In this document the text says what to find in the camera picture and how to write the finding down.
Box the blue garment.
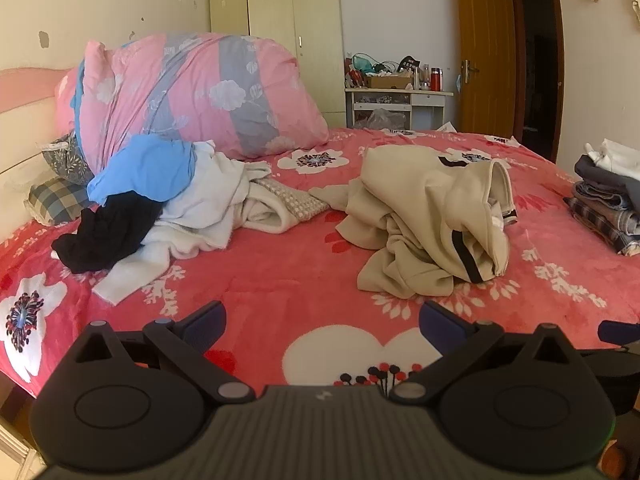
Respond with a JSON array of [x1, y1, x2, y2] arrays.
[[87, 135, 197, 206]]

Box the beige hoodie with black stripes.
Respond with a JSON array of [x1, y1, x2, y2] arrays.
[[309, 146, 518, 300]]

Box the folded blue jeans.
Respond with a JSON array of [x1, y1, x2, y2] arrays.
[[572, 182, 640, 211]]

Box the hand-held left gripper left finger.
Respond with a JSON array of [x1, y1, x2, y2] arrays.
[[65, 301, 256, 403]]

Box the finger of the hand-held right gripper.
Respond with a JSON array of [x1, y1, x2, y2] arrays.
[[597, 319, 640, 348]]

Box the wooden door frame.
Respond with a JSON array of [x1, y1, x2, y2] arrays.
[[505, 0, 566, 163]]

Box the beige knit sweater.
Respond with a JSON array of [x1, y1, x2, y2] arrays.
[[240, 177, 331, 234]]

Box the grey floral pillow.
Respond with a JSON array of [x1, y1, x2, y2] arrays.
[[41, 132, 96, 186]]

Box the pink cream headboard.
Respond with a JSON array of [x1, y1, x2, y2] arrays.
[[0, 67, 76, 231]]

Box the clear plastic bag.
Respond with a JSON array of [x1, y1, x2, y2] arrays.
[[367, 108, 407, 130]]

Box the pink grey floral quilt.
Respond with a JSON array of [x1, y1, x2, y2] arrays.
[[54, 32, 331, 176]]

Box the cardboard box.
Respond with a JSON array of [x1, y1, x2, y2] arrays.
[[367, 74, 413, 90]]

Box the white folded garment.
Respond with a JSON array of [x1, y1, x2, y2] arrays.
[[585, 138, 640, 181]]

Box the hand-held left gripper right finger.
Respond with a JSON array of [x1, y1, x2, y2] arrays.
[[387, 301, 581, 403]]

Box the cream wardrobe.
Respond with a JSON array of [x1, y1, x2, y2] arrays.
[[207, 0, 347, 128]]

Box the red floral bed blanket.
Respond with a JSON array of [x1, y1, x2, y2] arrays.
[[0, 127, 640, 401]]

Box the black garment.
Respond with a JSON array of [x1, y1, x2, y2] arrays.
[[51, 191, 165, 275]]

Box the wooden door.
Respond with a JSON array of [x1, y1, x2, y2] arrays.
[[454, 0, 518, 137]]

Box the white crumpled garment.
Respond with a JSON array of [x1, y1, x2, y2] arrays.
[[92, 141, 273, 306]]

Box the white desk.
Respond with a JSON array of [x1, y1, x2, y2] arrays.
[[345, 87, 455, 131]]

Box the plaid pillow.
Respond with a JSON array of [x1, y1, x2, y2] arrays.
[[26, 177, 98, 226]]

